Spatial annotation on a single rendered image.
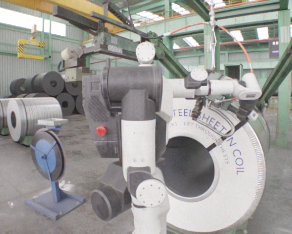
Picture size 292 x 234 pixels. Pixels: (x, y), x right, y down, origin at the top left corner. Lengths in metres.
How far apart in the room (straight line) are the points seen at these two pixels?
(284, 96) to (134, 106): 5.60
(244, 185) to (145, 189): 1.04
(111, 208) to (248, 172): 1.00
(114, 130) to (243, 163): 0.98
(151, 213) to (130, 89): 0.34
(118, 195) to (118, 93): 0.34
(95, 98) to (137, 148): 0.25
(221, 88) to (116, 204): 0.65
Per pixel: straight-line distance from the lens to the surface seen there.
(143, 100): 0.46
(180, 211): 1.73
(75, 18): 1.53
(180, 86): 0.89
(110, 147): 0.67
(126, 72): 0.47
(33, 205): 2.70
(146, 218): 0.58
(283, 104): 5.94
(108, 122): 0.65
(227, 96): 1.20
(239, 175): 1.44
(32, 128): 5.80
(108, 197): 0.65
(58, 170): 2.36
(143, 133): 0.47
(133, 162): 0.49
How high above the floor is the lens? 1.32
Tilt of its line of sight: 6 degrees down
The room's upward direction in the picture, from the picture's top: straight up
